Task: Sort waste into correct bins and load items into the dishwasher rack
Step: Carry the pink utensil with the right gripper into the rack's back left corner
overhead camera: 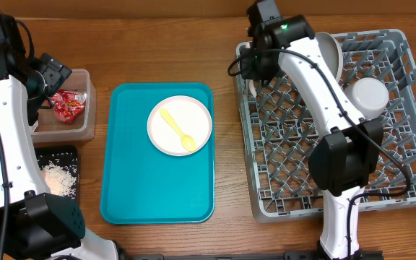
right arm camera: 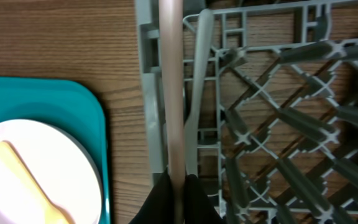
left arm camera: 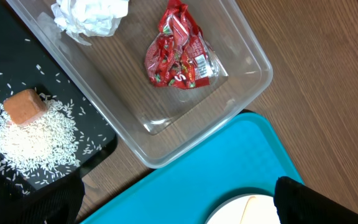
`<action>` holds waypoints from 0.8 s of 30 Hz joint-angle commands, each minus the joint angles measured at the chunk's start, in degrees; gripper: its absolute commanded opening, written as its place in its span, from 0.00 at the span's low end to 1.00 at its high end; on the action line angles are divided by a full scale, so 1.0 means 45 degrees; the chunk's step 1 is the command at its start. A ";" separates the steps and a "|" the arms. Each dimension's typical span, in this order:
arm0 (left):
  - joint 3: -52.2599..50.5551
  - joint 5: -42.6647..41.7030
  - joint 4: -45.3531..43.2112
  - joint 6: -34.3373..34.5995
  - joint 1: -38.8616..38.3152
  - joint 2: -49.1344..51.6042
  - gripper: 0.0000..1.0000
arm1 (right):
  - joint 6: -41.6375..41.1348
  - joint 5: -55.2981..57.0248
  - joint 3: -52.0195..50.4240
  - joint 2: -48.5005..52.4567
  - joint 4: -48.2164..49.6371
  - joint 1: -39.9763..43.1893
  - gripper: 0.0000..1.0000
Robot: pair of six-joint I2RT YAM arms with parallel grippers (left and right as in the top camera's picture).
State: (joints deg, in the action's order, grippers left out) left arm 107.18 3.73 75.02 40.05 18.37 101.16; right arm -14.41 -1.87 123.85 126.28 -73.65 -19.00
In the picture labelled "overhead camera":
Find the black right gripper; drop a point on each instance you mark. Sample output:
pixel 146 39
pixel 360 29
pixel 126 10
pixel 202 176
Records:
pixel 248 72

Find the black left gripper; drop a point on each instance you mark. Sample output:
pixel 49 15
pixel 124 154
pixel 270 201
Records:
pixel 55 73

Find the pink plastic fork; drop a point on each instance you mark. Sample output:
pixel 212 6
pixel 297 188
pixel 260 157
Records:
pixel 251 87

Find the large red snack wrapper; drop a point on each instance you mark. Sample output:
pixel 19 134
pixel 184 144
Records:
pixel 68 105

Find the grey shallow bowl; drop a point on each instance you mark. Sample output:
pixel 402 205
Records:
pixel 331 52

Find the pink round plate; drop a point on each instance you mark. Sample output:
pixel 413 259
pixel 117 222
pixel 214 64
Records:
pixel 192 117

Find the white rice pile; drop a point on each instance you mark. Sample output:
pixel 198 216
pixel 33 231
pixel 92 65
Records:
pixel 59 180

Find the yellow plastic spoon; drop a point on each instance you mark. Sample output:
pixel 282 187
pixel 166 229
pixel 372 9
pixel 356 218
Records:
pixel 187 141

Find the white deep bowl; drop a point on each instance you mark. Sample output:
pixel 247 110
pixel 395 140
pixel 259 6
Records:
pixel 370 96

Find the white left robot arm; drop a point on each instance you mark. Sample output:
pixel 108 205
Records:
pixel 34 223

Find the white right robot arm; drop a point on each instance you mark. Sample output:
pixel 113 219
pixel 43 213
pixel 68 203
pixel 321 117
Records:
pixel 348 143

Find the grey plastic dishwasher rack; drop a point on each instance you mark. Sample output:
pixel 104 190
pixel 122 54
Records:
pixel 279 133

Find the black food waste tray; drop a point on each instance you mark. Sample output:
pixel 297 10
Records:
pixel 65 155

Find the teal plastic serving tray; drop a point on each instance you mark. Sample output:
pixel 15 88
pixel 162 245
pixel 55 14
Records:
pixel 142 185

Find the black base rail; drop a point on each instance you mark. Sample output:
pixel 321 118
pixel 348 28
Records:
pixel 290 255

